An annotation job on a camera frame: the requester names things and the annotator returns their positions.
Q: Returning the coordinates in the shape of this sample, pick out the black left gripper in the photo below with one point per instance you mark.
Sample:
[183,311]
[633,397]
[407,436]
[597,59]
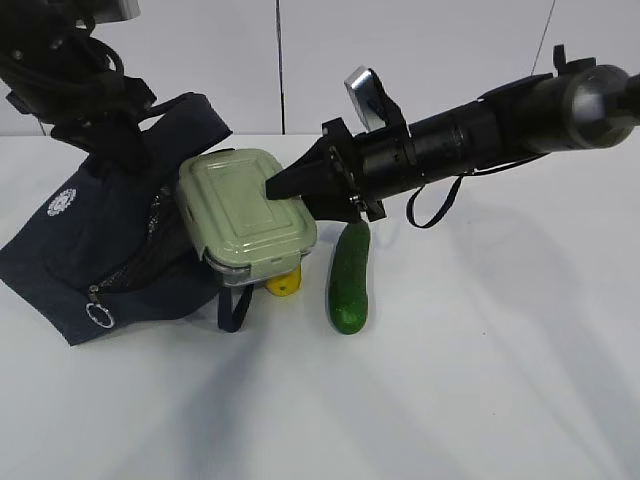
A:
[108,130]

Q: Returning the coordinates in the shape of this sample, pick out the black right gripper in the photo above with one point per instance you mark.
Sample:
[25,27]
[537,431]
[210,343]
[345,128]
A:
[329,178]

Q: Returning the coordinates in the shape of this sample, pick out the green lidded lunch box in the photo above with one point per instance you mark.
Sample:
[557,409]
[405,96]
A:
[242,235]

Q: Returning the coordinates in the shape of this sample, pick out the yellow toy fruit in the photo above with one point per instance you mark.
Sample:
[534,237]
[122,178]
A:
[285,284]

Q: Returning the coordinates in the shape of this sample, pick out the navy blue fabric bag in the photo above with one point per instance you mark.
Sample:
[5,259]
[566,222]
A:
[109,250]

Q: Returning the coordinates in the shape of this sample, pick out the green cucumber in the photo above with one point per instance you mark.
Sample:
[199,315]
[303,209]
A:
[347,294]

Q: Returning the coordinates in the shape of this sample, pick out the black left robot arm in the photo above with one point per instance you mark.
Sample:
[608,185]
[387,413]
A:
[60,73]

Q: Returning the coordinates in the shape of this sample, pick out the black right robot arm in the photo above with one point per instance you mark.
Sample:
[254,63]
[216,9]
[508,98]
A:
[580,105]

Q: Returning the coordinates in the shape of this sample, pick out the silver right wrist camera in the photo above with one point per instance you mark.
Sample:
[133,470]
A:
[375,109]

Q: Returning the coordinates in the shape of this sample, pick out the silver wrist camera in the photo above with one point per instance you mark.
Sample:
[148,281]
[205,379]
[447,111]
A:
[110,11]
[375,109]

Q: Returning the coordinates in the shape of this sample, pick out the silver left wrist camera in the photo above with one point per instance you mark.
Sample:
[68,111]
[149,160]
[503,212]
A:
[110,11]

